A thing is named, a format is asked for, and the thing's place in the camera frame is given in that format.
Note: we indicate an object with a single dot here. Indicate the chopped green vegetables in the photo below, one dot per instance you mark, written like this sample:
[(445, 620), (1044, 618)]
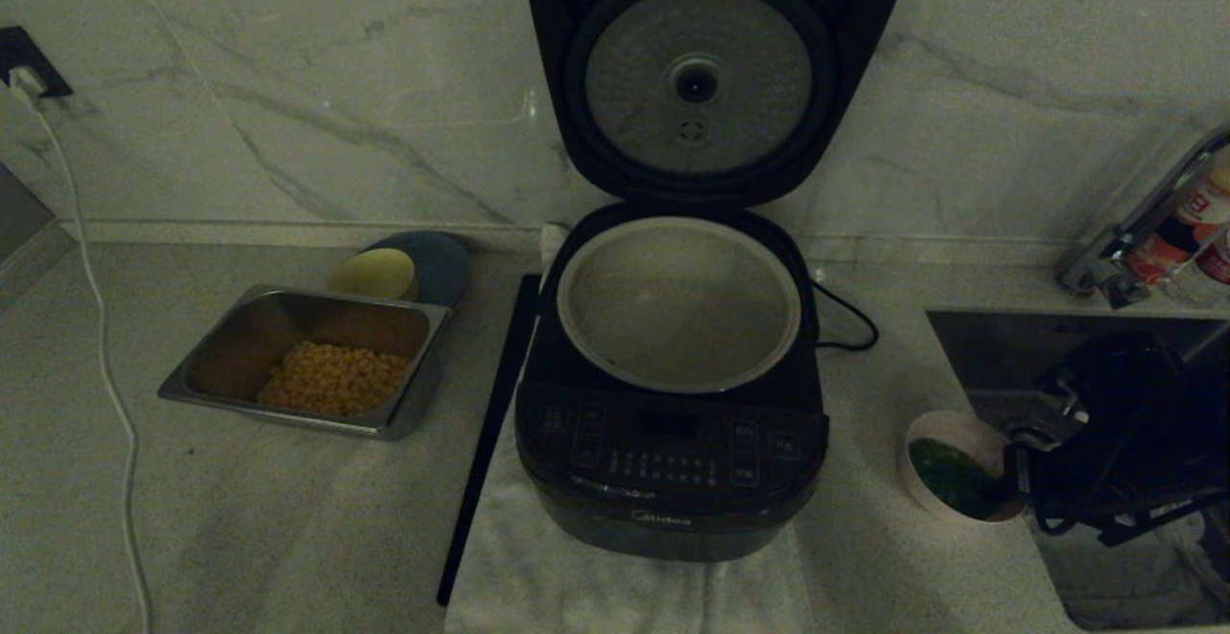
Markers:
[(947, 475)]

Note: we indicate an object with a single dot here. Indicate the blue-grey plate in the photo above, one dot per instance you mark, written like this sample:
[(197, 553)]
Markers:
[(442, 264)]

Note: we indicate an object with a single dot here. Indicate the clear bottle with red band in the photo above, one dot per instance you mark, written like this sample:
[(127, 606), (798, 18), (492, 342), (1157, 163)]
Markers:
[(1216, 269)]

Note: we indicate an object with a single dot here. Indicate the white plug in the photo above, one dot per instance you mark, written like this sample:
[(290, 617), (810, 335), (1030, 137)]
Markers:
[(27, 85)]

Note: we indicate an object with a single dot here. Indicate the stainless steel sink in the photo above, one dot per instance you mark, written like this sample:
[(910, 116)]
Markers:
[(980, 355)]

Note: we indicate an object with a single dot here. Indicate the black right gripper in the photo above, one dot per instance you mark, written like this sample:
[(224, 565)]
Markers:
[(1086, 480)]

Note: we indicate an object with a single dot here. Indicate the stainless steel tray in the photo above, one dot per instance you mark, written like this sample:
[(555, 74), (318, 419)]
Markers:
[(240, 336)]

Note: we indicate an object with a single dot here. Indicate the long black strip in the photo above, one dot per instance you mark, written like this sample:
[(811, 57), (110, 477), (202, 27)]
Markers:
[(490, 423)]

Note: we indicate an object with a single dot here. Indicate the white towel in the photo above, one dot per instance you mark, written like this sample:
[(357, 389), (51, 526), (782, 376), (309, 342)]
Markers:
[(538, 576)]

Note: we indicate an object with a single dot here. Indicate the small yellow-green bowl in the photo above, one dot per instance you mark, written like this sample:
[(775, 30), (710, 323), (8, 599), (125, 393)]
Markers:
[(375, 274)]

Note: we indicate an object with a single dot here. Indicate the white crumpled cloth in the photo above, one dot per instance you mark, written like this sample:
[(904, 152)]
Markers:
[(1105, 576)]

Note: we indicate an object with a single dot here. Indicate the yellow corn kernels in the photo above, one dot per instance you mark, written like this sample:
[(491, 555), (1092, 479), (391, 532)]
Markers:
[(332, 379)]

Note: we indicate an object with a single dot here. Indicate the grey inner pot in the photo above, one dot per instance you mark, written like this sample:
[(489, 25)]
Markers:
[(673, 307)]

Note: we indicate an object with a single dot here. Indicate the bottle with red label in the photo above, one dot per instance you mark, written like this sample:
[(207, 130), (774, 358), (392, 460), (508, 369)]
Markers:
[(1192, 221)]

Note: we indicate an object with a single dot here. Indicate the black electric rice cooker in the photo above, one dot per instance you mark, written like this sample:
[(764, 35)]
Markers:
[(557, 38)]

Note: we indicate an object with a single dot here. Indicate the chrome faucet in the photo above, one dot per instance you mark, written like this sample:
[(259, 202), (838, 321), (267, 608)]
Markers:
[(1105, 264)]

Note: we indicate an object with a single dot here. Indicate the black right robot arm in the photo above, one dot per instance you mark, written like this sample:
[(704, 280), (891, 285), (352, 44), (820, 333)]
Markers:
[(1192, 442)]

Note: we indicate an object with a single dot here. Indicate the pink bowl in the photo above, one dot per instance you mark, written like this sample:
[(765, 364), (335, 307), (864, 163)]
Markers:
[(947, 426)]

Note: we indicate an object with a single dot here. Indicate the black wall socket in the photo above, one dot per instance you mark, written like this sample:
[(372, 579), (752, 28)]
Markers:
[(19, 43)]

